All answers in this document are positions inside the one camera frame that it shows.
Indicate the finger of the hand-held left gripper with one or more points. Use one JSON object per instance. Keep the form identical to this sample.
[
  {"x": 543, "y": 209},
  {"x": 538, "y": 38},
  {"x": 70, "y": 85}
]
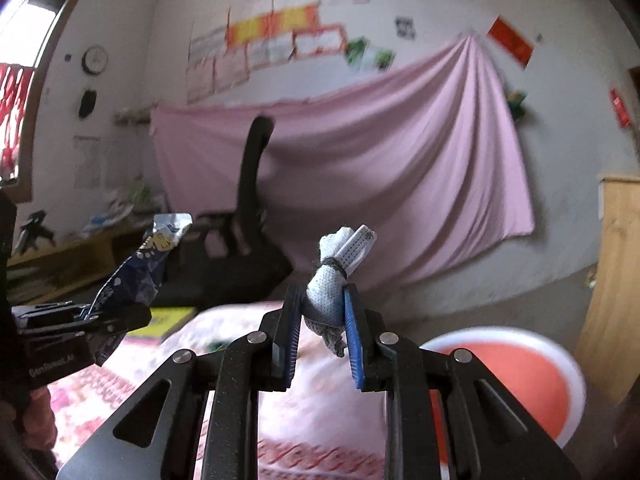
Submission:
[{"x": 127, "y": 317}]

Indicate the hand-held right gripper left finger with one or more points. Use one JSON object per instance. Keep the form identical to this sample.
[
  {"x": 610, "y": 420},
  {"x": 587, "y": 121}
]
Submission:
[{"x": 287, "y": 342}]

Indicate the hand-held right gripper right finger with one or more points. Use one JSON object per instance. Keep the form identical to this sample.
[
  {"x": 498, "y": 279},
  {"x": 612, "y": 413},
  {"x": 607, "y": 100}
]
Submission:
[{"x": 352, "y": 342}]

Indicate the blue snack wrapper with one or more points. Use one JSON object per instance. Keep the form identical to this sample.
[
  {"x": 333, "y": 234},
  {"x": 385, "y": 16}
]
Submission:
[{"x": 132, "y": 275}]

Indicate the white mesh cloth bundle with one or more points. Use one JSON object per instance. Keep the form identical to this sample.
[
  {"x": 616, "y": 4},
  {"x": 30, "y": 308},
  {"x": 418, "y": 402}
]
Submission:
[{"x": 325, "y": 290}]

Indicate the orange bin with white rim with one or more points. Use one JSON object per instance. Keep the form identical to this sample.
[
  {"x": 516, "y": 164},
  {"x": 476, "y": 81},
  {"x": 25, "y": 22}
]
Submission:
[{"x": 505, "y": 385}]

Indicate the person's left hand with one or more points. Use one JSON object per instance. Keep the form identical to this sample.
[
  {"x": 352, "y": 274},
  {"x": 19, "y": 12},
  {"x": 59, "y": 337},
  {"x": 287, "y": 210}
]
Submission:
[{"x": 39, "y": 417}]

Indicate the yellow book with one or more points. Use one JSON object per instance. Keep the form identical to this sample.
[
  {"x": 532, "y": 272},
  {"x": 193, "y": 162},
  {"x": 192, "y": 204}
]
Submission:
[{"x": 160, "y": 322}]

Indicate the pink floral blanket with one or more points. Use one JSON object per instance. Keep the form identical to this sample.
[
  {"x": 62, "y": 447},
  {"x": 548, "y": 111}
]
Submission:
[{"x": 320, "y": 410}]

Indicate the low wooden shelf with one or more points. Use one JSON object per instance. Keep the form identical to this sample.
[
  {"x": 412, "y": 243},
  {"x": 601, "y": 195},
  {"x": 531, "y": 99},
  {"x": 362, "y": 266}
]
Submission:
[{"x": 65, "y": 260}]

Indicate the pile of papers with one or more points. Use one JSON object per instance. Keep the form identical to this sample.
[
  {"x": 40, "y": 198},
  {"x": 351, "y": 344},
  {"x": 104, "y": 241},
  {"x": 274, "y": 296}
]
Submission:
[{"x": 125, "y": 207}]

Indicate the black tripod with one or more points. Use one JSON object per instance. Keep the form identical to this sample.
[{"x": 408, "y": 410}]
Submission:
[{"x": 35, "y": 232}]

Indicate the black office chair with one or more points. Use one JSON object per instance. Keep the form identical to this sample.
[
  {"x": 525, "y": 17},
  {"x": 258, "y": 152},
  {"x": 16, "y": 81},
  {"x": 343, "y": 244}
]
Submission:
[{"x": 250, "y": 200}]

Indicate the white printed paper sheet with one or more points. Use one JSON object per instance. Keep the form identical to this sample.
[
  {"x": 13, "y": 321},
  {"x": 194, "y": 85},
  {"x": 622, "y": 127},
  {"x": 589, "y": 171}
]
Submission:
[{"x": 87, "y": 160}]

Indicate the pink hanging sheet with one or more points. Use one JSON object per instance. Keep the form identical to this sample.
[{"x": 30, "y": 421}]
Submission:
[{"x": 390, "y": 160}]

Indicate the red window paper cutting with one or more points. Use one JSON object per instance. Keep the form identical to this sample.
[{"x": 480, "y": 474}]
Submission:
[{"x": 15, "y": 110}]

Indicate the wooden cabinet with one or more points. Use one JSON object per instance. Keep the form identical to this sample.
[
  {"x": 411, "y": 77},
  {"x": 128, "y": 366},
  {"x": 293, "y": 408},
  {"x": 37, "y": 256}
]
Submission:
[{"x": 612, "y": 285}]

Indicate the wall hook rack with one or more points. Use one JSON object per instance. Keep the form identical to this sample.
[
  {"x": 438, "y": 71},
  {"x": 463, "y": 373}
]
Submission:
[{"x": 131, "y": 117}]

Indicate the black wall-hung pouch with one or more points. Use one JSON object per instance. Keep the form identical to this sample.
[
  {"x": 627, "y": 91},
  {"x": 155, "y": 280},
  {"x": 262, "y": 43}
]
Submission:
[{"x": 87, "y": 103}]

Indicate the round wall clock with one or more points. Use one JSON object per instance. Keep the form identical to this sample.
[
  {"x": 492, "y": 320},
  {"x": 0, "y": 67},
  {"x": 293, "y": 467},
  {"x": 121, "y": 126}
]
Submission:
[{"x": 95, "y": 59}]

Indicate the green wall photos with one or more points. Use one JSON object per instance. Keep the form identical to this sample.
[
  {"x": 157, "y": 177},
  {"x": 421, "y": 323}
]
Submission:
[{"x": 370, "y": 55}]

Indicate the green wall card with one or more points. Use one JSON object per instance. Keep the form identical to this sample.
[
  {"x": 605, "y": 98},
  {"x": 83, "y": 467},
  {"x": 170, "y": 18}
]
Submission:
[{"x": 517, "y": 102}]

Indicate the wall poster collage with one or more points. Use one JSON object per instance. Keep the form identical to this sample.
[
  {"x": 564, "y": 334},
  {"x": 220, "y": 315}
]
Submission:
[{"x": 270, "y": 30}]

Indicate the black and white wall print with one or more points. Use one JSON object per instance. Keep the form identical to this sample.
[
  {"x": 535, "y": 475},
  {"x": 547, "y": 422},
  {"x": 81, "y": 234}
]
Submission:
[{"x": 405, "y": 27}]

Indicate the red wall paper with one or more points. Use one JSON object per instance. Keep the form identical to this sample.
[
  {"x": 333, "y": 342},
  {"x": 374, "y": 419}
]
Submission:
[{"x": 511, "y": 41}]

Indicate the red wall sign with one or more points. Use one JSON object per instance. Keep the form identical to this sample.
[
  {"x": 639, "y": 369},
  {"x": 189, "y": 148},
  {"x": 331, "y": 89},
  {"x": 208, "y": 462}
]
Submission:
[{"x": 621, "y": 107}]

